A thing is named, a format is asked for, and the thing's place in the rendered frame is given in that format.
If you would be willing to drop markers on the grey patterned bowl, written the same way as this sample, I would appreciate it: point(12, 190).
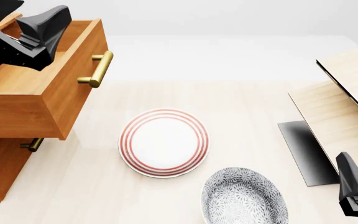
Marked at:
point(244, 200)

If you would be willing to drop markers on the wooden cabinet drawer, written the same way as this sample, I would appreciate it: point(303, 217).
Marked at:
point(57, 105)

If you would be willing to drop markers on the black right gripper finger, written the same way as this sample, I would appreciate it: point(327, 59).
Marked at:
point(351, 179)

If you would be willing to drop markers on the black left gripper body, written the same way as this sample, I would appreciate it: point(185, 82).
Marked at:
point(8, 51)

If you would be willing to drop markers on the pale book with black cover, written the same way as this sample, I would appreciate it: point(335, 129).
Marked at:
point(331, 109)

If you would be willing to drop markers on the white plate with red rings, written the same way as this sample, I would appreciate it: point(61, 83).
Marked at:
point(164, 142)

